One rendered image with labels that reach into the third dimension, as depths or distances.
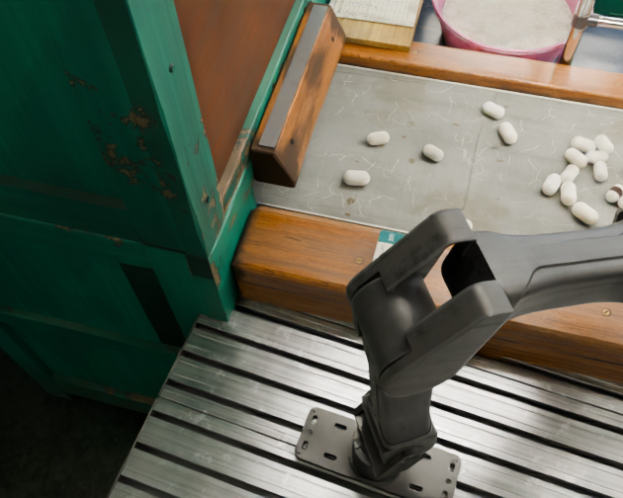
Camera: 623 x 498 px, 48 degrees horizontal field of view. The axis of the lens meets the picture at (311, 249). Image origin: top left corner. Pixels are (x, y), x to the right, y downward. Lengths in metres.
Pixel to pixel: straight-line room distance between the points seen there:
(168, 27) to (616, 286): 0.43
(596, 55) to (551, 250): 0.85
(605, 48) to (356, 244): 0.65
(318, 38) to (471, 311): 0.65
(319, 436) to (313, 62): 0.52
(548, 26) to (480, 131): 0.27
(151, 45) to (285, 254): 0.41
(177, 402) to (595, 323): 0.54
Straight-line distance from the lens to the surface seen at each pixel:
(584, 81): 1.18
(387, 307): 0.53
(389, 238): 0.91
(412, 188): 1.02
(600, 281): 0.57
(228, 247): 0.92
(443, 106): 1.13
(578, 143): 1.10
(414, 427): 0.73
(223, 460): 0.93
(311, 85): 1.01
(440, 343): 0.50
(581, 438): 0.97
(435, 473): 0.91
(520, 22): 1.30
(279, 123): 0.94
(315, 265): 0.92
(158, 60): 0.63
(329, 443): 0.91
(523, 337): 0.92
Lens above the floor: 1.55
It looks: 58 degrees down
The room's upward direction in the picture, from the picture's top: 4 degrees counter-clockwise
